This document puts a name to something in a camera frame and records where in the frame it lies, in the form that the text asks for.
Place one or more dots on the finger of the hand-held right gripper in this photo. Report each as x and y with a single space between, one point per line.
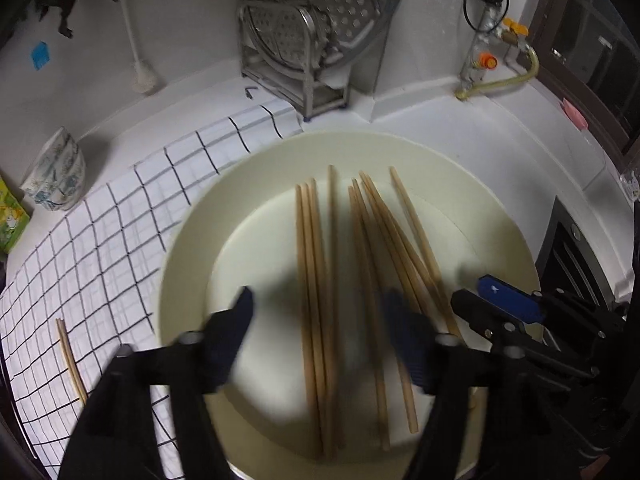
480 315
510 300

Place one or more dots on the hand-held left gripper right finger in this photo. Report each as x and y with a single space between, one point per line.
410 345

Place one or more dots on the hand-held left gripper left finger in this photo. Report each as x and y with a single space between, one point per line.
232 340

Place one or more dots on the bundle of wooden chopsticks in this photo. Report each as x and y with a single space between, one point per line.
310 310

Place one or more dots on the large cream round plate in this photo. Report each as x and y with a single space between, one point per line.
240 240

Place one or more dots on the single wooden chopstick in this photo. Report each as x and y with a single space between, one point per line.
70 360

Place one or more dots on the black metal appliance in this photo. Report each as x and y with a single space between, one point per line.
565 255

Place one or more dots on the white black-checked cloth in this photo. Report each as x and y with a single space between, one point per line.
100 260

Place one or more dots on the pink rectangular block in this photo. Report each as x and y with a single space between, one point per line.
575 114

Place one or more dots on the black hex key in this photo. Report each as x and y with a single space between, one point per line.
250 91

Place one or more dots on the yellow seasoning pouch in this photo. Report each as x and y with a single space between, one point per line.
10 220

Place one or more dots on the gas pipe with valves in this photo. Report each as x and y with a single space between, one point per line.
487 35

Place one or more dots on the metal dish rack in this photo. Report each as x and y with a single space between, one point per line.
305 80

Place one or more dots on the dark window frame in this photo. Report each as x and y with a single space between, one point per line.
600 35

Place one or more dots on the blue wall sticker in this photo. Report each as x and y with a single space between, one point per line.
40 55

